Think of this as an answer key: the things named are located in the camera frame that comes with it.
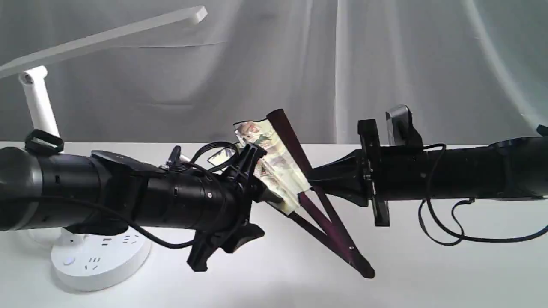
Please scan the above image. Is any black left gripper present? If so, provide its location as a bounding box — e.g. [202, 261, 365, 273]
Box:
[146, 144, 284, 272]

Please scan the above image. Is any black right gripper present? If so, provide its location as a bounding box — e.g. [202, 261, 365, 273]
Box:
[307, 119, 391, 227]

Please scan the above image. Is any painted paper folding fan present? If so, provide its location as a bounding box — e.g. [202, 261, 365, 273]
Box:
[233, 109, 375, 279]

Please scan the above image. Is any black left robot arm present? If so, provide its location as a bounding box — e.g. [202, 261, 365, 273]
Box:
[0, 145, 282, 272]

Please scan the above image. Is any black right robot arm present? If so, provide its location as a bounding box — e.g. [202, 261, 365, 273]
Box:
[307, 119, 548, 227]

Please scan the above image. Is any white desk lamp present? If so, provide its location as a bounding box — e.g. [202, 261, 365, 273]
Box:
[1, 6, 208, 292]

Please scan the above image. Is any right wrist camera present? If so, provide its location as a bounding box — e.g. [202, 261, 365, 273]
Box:
[385, 104, 423, 148]

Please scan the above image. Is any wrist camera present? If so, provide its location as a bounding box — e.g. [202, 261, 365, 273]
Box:
[163, 145, 240, 172]
[385, 104, 423, 148]

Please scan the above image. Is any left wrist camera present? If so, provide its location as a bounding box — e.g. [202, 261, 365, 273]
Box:
[163, 145, 240, 172]

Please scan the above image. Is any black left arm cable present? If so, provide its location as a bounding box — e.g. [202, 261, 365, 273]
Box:
[24, 129, 257, 249]

